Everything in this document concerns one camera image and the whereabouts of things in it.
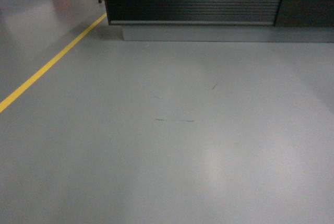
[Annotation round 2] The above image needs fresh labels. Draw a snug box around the black checkout counter cabinet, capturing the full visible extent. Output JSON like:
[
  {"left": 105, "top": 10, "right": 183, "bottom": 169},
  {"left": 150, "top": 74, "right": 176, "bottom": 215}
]
[{"left": 105, "top": 0, "right": 333, "bottom": 43}]

